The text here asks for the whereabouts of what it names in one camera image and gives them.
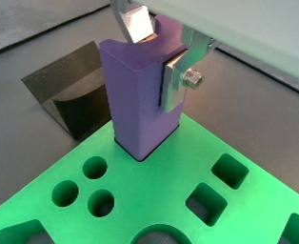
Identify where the green shape sorter board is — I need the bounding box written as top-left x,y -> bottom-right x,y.
0,117 -> 299,244

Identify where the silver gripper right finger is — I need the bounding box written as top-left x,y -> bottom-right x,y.
160,26 -> 219,112

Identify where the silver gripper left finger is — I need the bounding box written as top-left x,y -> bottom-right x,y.
111,0 -> 154,43

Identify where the purple arch block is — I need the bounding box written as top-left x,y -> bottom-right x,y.
99,15 -> 184,161

